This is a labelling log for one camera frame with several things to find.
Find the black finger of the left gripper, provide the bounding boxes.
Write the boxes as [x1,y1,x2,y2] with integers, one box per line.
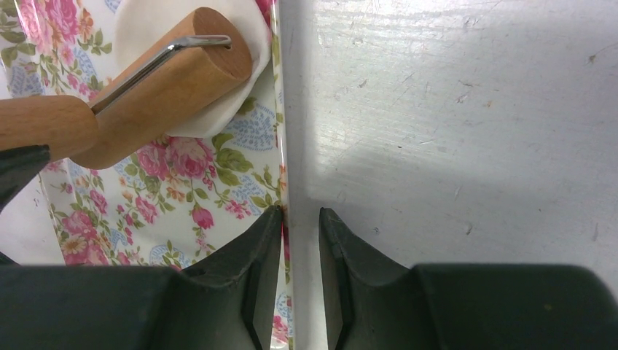
[1,145,51,211]

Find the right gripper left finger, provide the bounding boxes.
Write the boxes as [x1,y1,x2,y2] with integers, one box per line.
[1,206,283,349]

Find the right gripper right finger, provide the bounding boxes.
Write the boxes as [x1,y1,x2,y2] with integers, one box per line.
[319,208,617,349]

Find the floral pattern tray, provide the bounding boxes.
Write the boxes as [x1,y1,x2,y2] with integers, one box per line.
[1,1,291,349]

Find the white dough piece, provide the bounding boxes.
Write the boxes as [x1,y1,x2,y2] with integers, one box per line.
[112,0,271,138]

